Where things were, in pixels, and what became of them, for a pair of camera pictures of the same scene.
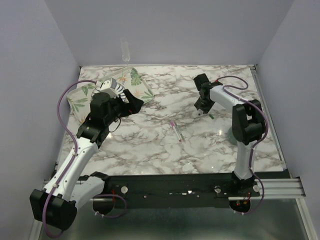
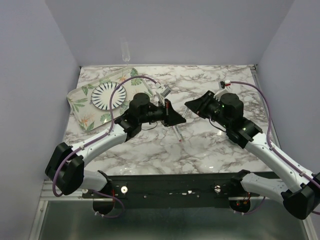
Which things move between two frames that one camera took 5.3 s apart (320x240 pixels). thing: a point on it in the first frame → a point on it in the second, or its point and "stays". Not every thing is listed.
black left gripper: x=134 y=106 → x=173 y=118
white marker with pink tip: x=172 y=123 stays
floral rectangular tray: x=79 y=99 stays
